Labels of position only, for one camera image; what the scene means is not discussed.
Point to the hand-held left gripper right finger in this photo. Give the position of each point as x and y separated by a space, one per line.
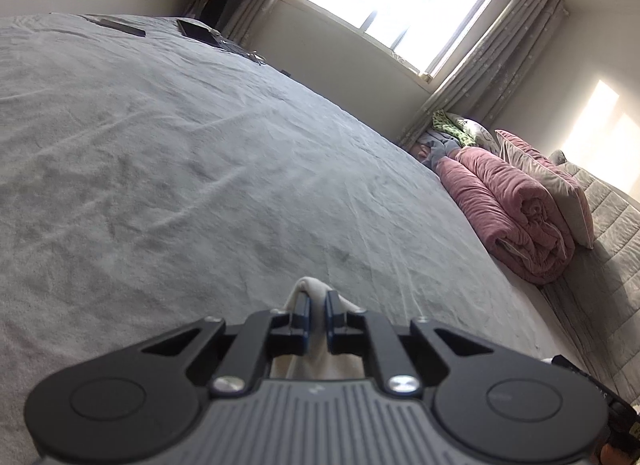
334 322

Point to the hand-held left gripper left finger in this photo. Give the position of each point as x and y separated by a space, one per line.
302 322

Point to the white printed sweatshirt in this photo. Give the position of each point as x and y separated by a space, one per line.
312 365

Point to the grey quilted headboard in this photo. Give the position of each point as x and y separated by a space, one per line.
610 255

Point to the grey garment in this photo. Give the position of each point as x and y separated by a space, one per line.
437 150

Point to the pink folded quilt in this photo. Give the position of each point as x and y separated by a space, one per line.
515 215

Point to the green floral cloth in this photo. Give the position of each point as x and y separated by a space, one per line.
447 125

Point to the white floral pillow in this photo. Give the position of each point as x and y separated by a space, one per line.
475 132

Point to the pink and grey pillow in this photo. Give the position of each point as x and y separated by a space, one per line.
550 190

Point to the silver clear small item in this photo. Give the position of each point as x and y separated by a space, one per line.
240 51

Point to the black phone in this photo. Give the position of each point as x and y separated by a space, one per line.
197 30

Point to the window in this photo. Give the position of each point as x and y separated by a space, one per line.
395 0

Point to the coat stand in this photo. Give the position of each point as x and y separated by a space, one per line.
210 2

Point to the dark flat device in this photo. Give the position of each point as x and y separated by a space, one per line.
120 26

